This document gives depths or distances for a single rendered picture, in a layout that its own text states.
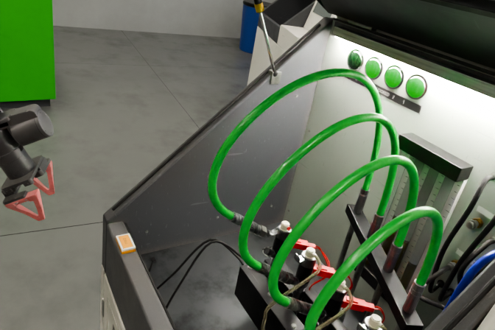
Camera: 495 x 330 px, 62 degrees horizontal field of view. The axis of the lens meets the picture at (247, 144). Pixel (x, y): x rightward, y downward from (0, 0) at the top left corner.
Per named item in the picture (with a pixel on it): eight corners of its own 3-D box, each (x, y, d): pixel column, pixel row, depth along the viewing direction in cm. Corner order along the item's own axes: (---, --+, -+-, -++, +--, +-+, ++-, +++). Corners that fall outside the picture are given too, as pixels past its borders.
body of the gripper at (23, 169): (47, 160, 93) (29, 133, 89) (35, 185, 84) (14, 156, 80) (19, 171, 93) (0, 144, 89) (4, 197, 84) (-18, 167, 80)
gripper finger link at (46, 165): (68, 183, 99) (46, 152, 94) (61, 201, 92) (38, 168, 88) (40, 194, 98) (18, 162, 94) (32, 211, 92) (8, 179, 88)
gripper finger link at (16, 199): (62, 200, 92) (39, 167, 88) (54, 220, 86) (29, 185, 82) (32, 211, 92) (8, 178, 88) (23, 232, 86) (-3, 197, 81)
